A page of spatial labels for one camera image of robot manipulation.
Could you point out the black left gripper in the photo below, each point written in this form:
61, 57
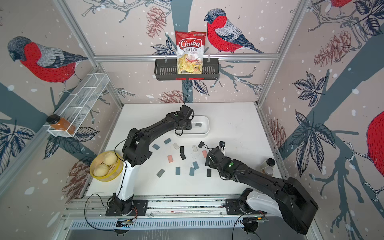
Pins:
190, 125

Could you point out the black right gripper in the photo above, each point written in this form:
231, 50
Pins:
210, 163

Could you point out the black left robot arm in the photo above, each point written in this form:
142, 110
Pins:
136, 150

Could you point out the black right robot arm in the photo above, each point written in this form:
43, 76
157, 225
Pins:
286, 199

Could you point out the white storage box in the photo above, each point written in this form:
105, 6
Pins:
198, 132

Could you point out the dark grey eraser lower centre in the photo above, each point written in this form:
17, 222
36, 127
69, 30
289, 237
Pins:
183, 156

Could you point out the bottle with brown liquid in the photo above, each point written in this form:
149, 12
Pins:
268, 170

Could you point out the bottle with black cap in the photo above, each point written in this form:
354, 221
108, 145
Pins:
269, 162

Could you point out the right circuit board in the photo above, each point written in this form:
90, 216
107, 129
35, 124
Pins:
251, 220

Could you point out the circuit board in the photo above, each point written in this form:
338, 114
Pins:
124, 223
251, 220

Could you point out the Chuba cassava chips bag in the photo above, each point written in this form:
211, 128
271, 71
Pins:
190, 52

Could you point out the upper steamed bun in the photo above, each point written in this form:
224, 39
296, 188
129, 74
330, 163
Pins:
110, 158

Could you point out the steamed bun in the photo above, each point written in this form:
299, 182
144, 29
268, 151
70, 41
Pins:
110, 158
101, 170

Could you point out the lower steamed bun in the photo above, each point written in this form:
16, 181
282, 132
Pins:
101, 170

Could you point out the left circuit board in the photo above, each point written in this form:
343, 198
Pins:
124, 223

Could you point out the orange spice jar black lid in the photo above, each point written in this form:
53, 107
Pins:
61, 124

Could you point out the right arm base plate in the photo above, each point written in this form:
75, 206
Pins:
237, 207

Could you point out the black wire wall basket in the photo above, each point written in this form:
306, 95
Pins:
173, 70

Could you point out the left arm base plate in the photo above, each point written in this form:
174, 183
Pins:
117, 208

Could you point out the clear acrylic wall shelf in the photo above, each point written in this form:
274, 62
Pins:
79, 103

